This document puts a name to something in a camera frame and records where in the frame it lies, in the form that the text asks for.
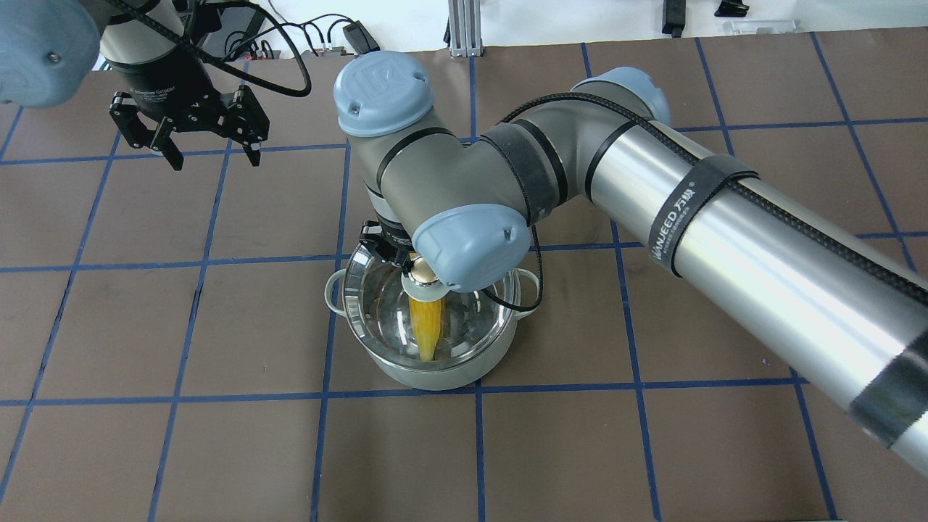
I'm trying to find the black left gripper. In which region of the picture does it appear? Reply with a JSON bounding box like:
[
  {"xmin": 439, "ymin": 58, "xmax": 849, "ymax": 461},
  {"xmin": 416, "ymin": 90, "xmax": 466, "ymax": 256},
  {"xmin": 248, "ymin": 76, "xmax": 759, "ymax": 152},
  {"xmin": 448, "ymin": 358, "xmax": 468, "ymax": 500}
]
[{"xmin": 109, "ymin": 62, "xmax": 270, "ymax": 171}]

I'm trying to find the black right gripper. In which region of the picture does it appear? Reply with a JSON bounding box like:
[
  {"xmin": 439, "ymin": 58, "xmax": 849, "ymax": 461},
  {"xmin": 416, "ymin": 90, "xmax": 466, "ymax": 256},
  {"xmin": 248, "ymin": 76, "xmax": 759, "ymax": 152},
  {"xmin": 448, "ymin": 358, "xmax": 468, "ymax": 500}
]
[{"xmin": 359, "ymin": 220, "xmax": 414, "ymax": 272}]

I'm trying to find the yellow corn cob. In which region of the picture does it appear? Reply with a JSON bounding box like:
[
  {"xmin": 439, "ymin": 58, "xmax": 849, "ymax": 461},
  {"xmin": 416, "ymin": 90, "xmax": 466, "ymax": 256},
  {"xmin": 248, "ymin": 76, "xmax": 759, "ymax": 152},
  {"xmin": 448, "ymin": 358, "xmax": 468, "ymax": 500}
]
[{"xmin": 408, "ymin": 297, "xmax": 444, "ymax": 361}]

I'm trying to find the glass pot lid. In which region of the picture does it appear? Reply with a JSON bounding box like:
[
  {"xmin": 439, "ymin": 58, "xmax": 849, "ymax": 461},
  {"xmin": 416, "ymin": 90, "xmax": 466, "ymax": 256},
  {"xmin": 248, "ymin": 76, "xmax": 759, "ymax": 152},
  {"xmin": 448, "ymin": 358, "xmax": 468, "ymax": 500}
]
[{"xmin": 341, "ymin": 246, "xmax": 517, "ymax": 370}]

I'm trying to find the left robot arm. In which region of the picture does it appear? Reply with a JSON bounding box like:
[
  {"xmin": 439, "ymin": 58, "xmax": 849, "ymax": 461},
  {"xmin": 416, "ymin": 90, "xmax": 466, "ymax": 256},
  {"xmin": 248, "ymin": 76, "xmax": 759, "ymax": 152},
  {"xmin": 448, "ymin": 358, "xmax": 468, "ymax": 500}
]
[{"xmin": 1, "ymin": 1, "xmax": 270, "ymax": 170}]

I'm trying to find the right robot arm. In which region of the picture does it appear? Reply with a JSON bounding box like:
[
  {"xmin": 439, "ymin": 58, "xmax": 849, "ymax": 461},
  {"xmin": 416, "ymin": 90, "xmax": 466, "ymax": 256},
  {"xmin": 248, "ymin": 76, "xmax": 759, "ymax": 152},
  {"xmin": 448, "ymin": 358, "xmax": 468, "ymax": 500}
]
[{"xmin": 333, "ymin": 51, "xmax": 927, "ymax": 473}]

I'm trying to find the mint green electric pot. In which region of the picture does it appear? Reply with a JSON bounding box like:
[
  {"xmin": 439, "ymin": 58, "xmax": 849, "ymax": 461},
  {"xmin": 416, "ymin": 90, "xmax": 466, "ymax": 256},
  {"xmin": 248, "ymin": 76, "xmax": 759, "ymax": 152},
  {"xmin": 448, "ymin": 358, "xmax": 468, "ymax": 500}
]
[{"xmin": 326, "ymin": 253, "xmax": 544, "ymax": 391}]

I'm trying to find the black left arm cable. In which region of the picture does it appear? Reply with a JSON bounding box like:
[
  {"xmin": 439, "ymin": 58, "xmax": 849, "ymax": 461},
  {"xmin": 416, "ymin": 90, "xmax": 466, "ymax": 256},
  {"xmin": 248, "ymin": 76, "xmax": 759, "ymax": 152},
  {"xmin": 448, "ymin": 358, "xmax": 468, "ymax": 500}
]
[{"xmin": 109, "ymin": 0, "xmax": 312, "ymax": 99}]

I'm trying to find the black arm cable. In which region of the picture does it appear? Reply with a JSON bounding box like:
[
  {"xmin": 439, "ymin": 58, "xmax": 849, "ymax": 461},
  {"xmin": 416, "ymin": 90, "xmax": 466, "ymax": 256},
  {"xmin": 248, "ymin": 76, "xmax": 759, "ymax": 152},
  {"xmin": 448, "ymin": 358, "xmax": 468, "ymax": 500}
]
[
  {"xmin": 109, "ymin": 0, "xmax": 312, "ymax": 99},
  {"xmin": 478, "ymin": 92, "xmax": 928, "ymax": 314}
]

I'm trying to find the aluminium frame post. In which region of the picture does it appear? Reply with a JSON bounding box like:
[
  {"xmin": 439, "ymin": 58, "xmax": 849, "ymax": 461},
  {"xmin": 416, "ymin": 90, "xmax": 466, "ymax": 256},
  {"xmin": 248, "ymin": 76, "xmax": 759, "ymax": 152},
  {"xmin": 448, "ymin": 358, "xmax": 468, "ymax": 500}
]
[{"xmin": 447, "ymin": 1, "xmax": 484, "ymax": 57}]

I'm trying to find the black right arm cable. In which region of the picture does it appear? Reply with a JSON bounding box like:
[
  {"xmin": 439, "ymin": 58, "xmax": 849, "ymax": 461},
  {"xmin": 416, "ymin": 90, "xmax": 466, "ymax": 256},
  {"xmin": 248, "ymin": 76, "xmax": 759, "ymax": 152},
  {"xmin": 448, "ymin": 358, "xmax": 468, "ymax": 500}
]
[{"xmin": 478, "ymin": 92, "xmax": 928, "ymax": 314}]

